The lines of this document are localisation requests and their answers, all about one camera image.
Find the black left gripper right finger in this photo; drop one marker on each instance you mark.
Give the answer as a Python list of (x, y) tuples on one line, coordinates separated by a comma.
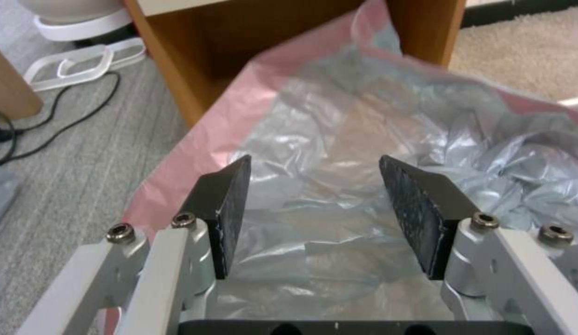
[(421, 223)]

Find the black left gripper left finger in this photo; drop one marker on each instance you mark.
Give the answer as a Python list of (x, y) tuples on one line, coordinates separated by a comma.
[(221, 216)]

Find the pink translucent garbage bag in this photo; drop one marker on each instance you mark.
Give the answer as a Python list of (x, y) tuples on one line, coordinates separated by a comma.
[(345, 139)]

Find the wooden open cabinet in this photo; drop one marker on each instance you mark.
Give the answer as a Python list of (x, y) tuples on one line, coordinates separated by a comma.
[(289, 38)]

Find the white loop-shaped stand foot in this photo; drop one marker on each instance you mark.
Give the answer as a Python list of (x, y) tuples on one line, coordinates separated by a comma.
[(79, 62)]

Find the white fan base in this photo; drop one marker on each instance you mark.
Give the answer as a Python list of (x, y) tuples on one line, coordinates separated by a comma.
[(77, 17)]

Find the wooden furniture panel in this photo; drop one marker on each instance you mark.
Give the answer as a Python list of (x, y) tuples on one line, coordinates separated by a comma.
[(12, 83)]

